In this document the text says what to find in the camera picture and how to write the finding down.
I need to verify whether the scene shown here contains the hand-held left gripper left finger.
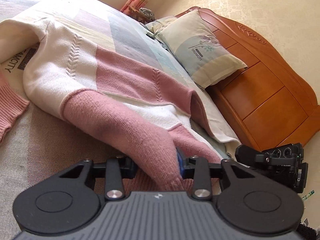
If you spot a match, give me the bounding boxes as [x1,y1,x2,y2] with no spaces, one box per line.
[58,156,137,201]

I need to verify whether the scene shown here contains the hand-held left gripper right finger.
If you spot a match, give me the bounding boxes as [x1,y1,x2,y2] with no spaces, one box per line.
[176,147,253,201]

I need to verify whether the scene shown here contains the pink and white knit sweater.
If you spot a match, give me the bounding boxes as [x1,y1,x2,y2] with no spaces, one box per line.
[0,9,232,192]

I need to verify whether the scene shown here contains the wooden headboard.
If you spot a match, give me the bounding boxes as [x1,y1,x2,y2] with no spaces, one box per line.
[174,6,320,153]

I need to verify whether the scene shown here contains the patchwork bed sheet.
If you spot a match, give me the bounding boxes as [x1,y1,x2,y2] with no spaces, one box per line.
[0,0,243,233]

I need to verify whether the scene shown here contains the large floral pillow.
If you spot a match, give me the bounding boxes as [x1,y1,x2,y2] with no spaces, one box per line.
[156,11,248,89]

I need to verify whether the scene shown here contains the small pale pillow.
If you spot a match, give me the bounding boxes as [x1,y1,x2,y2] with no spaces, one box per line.
[144,16,175,34]

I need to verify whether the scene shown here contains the wooden nightstand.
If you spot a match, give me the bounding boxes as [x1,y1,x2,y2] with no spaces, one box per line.
[125,4,145,23]

